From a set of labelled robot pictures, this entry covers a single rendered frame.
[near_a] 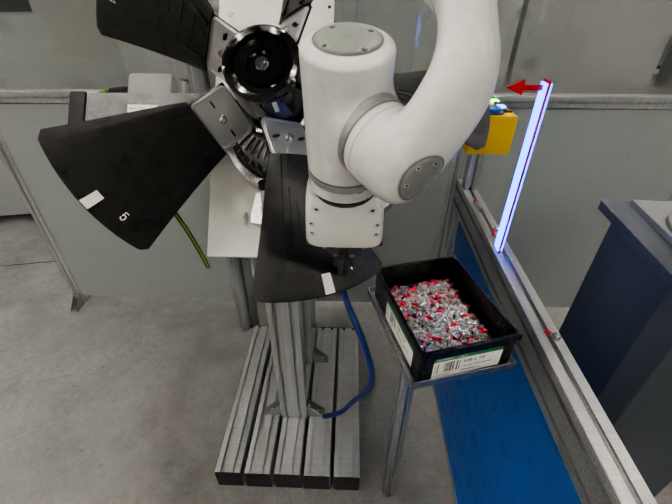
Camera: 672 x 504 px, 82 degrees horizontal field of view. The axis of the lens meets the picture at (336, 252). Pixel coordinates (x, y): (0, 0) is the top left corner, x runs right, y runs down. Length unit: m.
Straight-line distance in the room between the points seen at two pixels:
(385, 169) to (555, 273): 1.69
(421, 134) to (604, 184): 1.51
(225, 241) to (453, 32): 0.66
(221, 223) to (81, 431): 1.11
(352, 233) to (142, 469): 1.27
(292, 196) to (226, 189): 0.31
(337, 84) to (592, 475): 0.54
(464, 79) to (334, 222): 0.23
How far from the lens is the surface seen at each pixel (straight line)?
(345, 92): 0.35
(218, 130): 0.70
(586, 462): 0.63
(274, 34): 0.66
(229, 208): 0.88
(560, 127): 1.62
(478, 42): 0.34
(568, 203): 1.78
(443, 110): 0.32
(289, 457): 1.40
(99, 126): 0.70
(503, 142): 1.00
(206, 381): 1.72
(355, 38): 0.37
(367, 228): 0.49
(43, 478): 1.74
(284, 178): 0.60
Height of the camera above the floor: 1.33
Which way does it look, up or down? 36 degrees down
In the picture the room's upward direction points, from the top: straight up
